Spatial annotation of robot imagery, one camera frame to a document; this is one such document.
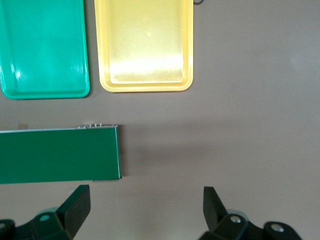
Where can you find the green plastic tray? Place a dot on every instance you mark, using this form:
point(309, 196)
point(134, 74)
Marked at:
point(45, 50)

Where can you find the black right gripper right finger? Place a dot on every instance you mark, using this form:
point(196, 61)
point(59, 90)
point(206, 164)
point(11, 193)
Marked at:
point(215, 215)

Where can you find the green belt conveyor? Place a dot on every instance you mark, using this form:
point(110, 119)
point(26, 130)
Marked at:
point(57, 155)

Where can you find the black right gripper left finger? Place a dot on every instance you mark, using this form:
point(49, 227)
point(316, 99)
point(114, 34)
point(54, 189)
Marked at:
point(72, 212)

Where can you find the yellow plastic tray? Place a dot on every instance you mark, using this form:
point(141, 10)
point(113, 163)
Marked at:
point(145, 45)

